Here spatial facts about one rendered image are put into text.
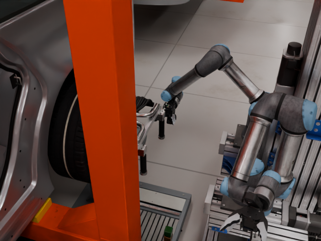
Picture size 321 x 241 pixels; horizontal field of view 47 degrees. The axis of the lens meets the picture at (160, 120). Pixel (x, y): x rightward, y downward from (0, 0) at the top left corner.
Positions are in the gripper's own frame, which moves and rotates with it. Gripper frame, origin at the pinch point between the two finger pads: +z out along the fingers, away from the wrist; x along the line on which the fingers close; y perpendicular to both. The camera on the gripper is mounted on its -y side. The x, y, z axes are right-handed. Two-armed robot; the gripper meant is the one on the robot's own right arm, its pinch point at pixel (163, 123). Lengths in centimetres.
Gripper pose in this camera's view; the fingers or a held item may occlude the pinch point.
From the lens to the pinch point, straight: 236.6
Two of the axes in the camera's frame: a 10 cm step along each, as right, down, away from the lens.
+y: 0.1, -8.0, -6.0
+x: 9.5, 1.9, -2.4
